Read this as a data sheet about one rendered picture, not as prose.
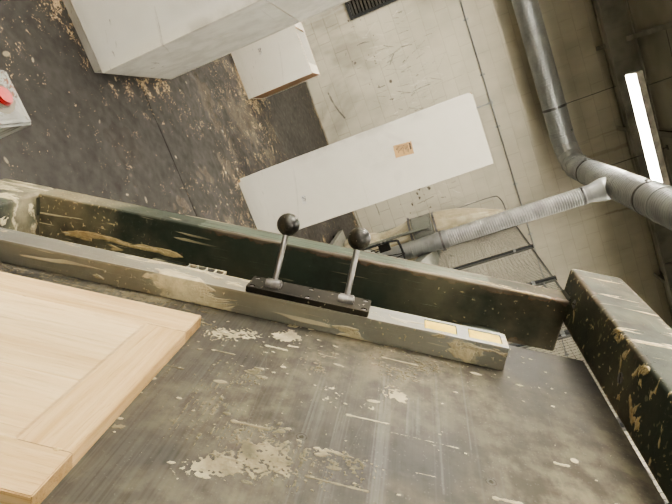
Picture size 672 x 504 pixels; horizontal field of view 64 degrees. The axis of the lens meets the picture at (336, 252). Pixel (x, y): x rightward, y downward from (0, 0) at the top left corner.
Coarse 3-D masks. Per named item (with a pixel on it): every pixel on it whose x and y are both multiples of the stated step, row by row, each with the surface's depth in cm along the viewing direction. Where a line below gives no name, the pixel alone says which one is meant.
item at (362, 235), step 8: (352, 232) 87; (360, 232) 87; (368, 232) 88; (352, 240) 87; (360, 240) 86; (368, 240) 87; (360, 248) 87; (352, 256) 88; (352, 264) 87; (352, 272) 87; (352, 280) 87; (344, 296) 86; (352, 296) 86; (352, 304) 85
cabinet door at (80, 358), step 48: (0, 288) 78; (48, 288) 81; (0, 336) 67; (48, 336) 69; (96, 336) 71; (144, 336) 72; (0, 384) 59; (48, 384) 60; (96, 384) 61; (144, 384) 64; (0, 432) 52; (48, 432) 53; (96, 432) 55; (0, 480) 46; (48, 480) 48
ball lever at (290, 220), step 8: (280, 216) 89; (288, 216) 88; (280, 224) 88; (288, 224) 88; (296, 224) 88; (280, 232) 89; (288, 232) 88; (296, 232) 89; (280, 248) 88; (280, 256) 88; (280, 264) 88; (272, 280) 87; (280, 280) 87
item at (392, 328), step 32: (0, 256) 91; (32, 256) 90; (64, 256) 89; (96, 256) 89; (128, 256) 92; (128, 288) 89; (160, 288) 88; (192, 288) 87; (224, 288) 86; (288, 320) 86; (320, 320) 85; (352, 320) 84; (384, 320) 84; (416, 320) 86; (448, 352) 84; (480, 352) 83
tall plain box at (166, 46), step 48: (96, 0) 295; (144, 0) 291; (192, 0) 287; (240, 0) 283; (288, 0) 302; (336, 0) 342; (96, 48) 302; (144, 48) 298; (192, 48) 326; (240, 48) 373
